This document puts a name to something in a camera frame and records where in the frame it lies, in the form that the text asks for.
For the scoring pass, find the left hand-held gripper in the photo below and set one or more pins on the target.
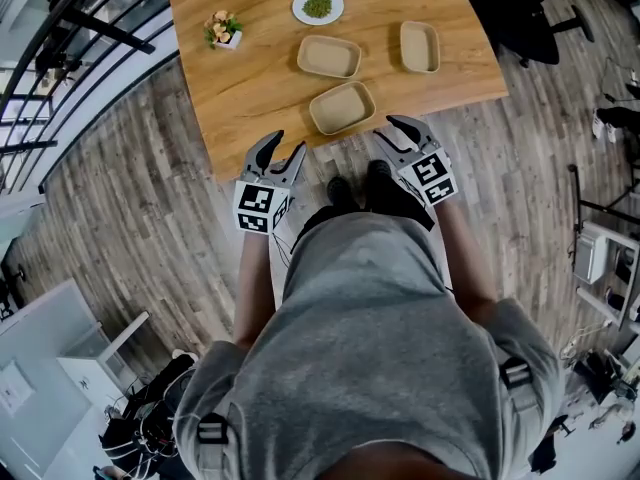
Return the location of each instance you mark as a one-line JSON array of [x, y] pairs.
[[255, 203]]

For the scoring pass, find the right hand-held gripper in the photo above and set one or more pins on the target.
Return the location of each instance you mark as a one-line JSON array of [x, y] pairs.
[[430, 175]]

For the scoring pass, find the person's right forearm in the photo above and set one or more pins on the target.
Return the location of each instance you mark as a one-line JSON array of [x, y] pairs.
[[465, 258]]

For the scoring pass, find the person's left forearm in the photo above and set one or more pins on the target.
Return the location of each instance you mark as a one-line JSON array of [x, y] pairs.
[[252, 288]]

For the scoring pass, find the person's right black shoe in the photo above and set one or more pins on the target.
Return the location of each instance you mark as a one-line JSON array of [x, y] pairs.
[[379, 173]]

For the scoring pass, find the person's black shoe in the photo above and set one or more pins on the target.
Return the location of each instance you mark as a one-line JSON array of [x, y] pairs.
[[340, 190], [379, 173]]

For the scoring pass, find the person's black trousers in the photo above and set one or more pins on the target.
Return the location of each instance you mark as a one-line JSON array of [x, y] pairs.
[[395, 200]]

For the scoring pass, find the person's left black shoe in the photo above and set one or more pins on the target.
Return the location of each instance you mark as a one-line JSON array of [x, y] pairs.
[[340, 190]]

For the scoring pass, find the orange flowers in white pot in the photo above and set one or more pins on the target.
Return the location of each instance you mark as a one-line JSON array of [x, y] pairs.
[[222, 30]]

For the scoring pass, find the white plate of green beans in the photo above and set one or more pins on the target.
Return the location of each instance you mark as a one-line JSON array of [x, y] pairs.
[[318, 5]]

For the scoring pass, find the black office chair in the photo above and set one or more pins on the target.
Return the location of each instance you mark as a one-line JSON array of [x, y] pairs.
[[525, 13]]

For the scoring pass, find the person's grey shirt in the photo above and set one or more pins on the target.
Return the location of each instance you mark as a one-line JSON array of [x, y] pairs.
[[370, 343]]

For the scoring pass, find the white box unit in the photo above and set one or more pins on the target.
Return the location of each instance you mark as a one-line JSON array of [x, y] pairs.
[[590, 253]]

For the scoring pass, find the white display stand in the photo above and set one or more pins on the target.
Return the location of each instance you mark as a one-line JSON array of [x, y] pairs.
[[107, 353]]

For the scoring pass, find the white power strip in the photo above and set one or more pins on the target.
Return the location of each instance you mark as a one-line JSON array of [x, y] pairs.
[[585, 340]]

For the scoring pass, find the black metal desk frame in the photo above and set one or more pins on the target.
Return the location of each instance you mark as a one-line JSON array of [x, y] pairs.
[[600, 208]]

